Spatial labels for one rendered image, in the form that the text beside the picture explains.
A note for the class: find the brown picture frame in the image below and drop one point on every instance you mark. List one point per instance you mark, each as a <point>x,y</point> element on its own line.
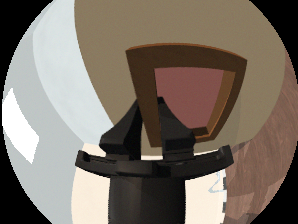
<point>200,98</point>

